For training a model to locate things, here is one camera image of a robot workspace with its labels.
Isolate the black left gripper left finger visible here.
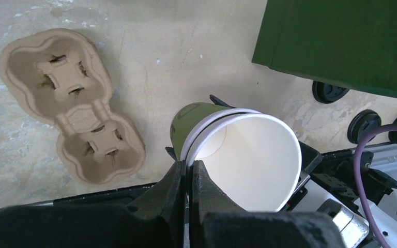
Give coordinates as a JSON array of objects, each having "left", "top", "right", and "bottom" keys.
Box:
[{"left": 124, "top": 162, "right": 187, "bottom": 247}]

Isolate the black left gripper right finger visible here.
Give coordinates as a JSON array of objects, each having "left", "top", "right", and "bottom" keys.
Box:
[{"left": 189, "top": 161, "right": 245, "bottom": 247}]

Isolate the white paper cup stack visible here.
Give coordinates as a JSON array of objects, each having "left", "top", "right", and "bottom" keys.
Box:
[{"left": 170, "top": 102, "right": 302, "bottom": 212}]

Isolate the green paper bag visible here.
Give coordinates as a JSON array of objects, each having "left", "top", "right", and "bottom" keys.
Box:
[{"left": 252, "top": 1, "right": 397, "bottom": 98}]

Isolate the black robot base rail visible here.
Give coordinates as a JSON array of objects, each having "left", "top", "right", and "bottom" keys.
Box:
[{"left": 0, "top": 143, "right": 397, "bottom": 227}]

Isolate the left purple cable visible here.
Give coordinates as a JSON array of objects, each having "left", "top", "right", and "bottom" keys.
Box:
[{"left": 353, "top": 123, "right": 397, "bottom": 248}]

